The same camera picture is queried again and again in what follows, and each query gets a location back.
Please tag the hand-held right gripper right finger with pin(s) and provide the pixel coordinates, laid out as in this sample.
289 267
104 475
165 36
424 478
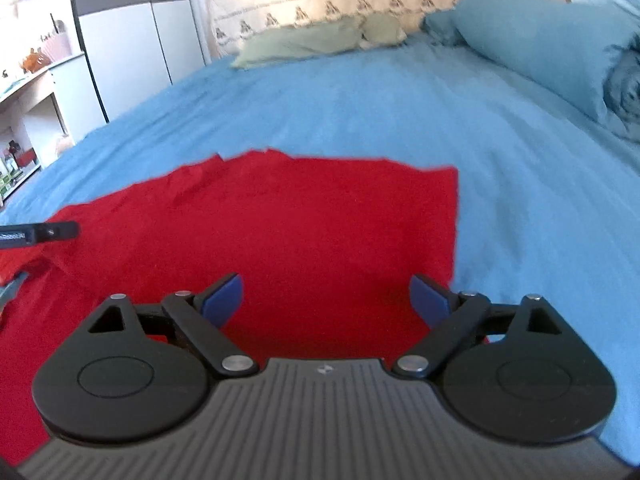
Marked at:
428 303

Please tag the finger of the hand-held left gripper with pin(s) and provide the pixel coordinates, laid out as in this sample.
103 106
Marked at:
50 232
14 286

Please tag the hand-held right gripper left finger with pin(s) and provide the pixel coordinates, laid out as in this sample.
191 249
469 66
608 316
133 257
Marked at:
226 301

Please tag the red cloth garment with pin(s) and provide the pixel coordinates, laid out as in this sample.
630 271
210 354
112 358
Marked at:
280 230

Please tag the colourful boxes on shelf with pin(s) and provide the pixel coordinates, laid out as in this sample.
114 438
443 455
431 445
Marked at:
15 165

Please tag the white shelf desk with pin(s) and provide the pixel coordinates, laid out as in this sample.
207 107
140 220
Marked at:
65 85

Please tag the orange figurine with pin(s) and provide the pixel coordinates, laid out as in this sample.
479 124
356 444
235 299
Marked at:
36 61

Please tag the pink ribbed pot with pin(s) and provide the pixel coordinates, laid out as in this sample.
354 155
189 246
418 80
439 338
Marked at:
57 45

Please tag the blue bed sheet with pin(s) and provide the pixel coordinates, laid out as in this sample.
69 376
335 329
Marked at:
390 110

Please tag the white and grey wardrobe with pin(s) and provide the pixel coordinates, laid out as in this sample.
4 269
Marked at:
135 35

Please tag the green folded cloth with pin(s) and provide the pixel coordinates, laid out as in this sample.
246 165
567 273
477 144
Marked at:
310 37

